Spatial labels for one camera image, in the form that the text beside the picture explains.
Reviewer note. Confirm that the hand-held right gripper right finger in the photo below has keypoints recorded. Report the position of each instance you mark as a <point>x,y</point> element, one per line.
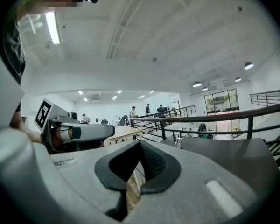
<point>200,190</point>

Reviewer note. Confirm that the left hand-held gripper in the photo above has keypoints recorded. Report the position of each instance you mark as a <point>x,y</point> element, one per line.
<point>43,114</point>

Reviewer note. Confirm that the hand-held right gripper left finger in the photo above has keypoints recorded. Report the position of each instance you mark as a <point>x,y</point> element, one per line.
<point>84,169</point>

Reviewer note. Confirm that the person's left forearm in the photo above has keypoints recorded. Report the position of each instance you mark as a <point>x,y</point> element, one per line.
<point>25,129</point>

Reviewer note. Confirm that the black dome pendant lamp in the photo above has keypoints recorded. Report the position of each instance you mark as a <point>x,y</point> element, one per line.
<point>205,88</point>
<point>238,79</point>
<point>248,65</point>
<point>197,84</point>

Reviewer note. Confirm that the person's left hand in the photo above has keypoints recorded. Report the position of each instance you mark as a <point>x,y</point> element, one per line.
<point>57,139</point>

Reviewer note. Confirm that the light wooden table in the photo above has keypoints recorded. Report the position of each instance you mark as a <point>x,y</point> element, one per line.
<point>126,132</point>

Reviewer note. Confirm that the dark grey table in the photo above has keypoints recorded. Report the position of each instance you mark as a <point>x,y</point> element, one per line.
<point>224,150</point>

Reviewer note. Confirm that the clothes rack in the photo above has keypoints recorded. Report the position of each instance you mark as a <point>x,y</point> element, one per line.
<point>202,129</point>

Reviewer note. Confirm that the black computer monitor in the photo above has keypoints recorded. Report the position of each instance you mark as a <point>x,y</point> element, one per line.
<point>163,109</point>

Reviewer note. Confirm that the black metal railing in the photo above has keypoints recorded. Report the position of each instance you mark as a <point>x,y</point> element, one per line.
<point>251,99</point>
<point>250,127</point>
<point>194,111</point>

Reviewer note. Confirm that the glass entrance door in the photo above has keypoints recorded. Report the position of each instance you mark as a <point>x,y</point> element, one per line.
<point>221,101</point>

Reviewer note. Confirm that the round ceiling sensor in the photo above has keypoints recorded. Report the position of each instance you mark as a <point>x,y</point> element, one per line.
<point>154,59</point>
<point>239,8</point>

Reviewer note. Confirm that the long ceiling tube light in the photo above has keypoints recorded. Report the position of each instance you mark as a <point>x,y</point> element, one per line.
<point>52,28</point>

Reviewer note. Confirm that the person's black clothing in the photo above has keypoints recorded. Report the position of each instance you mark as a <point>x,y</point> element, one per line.
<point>14,52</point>

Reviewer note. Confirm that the person's head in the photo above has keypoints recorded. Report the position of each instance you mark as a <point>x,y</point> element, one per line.
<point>37,8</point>

